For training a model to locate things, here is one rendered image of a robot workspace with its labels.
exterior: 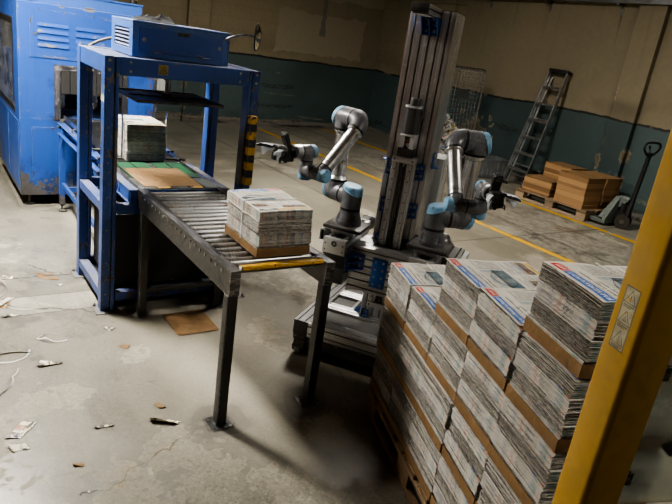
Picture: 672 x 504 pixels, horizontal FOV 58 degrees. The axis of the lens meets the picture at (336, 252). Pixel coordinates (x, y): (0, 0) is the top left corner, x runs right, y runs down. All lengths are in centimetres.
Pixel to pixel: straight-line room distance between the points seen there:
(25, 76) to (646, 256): 537
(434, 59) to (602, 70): 682
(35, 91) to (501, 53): 778
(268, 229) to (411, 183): 98
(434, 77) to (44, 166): 386
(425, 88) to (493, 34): 812
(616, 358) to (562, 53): 941
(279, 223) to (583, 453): 183
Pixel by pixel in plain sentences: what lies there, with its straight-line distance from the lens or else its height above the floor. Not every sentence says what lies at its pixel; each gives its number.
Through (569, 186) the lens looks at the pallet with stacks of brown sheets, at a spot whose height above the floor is 39.
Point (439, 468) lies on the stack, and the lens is 252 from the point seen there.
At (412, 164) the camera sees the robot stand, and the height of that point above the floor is 122.
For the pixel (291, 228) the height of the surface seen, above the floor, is 94.
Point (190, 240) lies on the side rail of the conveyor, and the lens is 308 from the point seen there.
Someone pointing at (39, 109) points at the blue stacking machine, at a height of 87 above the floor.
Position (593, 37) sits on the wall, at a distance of 1031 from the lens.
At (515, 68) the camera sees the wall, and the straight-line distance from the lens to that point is 1110.
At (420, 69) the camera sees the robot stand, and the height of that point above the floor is 172.
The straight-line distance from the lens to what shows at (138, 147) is 459.
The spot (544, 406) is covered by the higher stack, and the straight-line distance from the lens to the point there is 187.
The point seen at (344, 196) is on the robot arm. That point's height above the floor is 98.
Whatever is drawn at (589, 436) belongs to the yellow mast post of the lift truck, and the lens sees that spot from 140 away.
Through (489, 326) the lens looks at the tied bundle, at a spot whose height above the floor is 98.
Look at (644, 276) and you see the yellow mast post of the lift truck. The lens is 126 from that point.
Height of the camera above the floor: 180
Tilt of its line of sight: 19 degrees down
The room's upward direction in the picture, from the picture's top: 9 degrees clockwise
